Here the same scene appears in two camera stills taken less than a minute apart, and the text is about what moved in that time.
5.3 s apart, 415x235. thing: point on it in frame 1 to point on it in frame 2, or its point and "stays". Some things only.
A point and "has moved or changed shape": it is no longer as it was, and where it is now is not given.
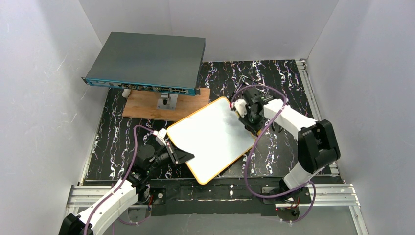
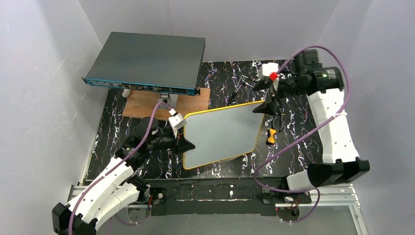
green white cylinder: x=126 y=93 stays
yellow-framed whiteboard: x=215 y=135 has moved or changed shape
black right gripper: x=250 y=121 to x=275 y=95
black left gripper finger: x=178 y=156 to x=184 y=145
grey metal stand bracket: x=167 y=101 stays
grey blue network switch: x=166 y=63 stays
